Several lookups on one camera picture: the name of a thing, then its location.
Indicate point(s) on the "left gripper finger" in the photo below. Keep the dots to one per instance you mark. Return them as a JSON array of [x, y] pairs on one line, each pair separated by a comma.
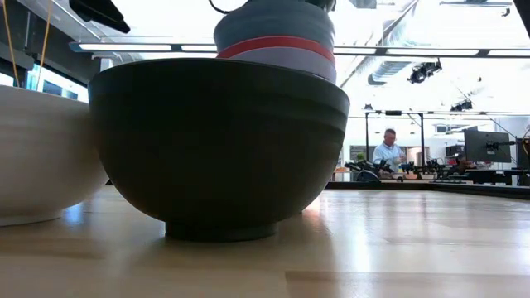
[[99, 14]]

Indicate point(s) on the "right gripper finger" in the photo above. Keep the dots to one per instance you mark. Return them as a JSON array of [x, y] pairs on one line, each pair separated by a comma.
[[325, 4]]

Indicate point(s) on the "blue plastic bowl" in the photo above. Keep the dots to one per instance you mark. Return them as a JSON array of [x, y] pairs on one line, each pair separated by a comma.
[[273, 20]]

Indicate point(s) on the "red plastic bowl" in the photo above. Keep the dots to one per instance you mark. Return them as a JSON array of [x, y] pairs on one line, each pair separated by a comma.
[[281, 42]]

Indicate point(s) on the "lavender plastic bowl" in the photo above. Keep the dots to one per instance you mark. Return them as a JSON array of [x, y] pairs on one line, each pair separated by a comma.
[[298, 62]]

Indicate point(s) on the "white plastic bowl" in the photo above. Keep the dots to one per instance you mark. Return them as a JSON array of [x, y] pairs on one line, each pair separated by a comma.
[[41, 153]]

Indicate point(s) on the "black plastic bowl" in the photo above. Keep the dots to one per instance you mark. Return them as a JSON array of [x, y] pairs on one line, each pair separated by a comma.
[[219, 145]]

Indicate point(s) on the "black background robot arm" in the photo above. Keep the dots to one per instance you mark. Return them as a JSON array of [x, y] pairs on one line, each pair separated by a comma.
[[366, 166], [422, 166]]

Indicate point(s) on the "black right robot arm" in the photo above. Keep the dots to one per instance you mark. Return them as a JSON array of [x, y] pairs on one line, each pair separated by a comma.
[[525, 8]]

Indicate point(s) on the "long ceiling light strip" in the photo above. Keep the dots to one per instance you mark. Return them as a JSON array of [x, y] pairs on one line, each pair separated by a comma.
[[124, 47]]

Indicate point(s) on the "black ceiling-mounted device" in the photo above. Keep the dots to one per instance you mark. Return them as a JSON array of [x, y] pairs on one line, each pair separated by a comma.
[[461, 105], [424, 71]]

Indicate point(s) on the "person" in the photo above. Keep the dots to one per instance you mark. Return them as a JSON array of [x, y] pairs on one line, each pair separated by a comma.
[[388, 153]]

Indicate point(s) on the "black computer monitor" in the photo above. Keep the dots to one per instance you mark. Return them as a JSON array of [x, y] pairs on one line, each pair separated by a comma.
[[487, 146]]

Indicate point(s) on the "ceiling ventilation duct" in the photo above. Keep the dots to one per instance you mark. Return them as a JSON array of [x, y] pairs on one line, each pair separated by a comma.
[[387, 71]]

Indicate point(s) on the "black background stand frame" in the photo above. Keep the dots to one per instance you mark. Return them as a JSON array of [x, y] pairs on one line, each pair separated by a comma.
[[367, 136]]

